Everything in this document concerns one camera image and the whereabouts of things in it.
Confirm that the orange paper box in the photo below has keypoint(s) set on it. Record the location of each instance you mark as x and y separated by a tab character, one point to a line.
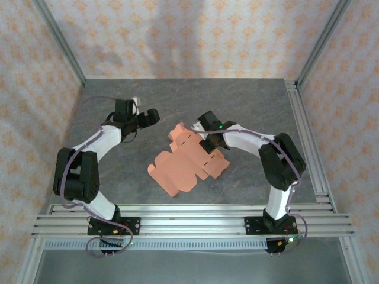
183	165

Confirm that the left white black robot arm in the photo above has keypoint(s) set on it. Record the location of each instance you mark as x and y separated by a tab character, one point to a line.
103	139

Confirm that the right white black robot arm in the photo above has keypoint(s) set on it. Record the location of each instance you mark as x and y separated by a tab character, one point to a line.
245	142

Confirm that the grey metal lower sheet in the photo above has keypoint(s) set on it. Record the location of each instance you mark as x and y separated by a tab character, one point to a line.
192	269

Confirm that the long aluminium base rail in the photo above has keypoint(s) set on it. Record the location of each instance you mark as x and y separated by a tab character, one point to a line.
192	222

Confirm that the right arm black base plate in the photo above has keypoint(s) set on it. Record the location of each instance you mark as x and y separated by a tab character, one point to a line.
253	225

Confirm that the aluminium side rail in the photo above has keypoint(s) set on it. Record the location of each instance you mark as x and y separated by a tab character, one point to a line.
296	100

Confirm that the aluminium frame post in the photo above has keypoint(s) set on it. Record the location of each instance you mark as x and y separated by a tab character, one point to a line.
323	38
59	40

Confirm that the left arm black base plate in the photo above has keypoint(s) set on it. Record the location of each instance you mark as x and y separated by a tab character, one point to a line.
133	225

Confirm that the aluminium frame leg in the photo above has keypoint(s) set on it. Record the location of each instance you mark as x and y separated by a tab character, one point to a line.
31	260
353	260

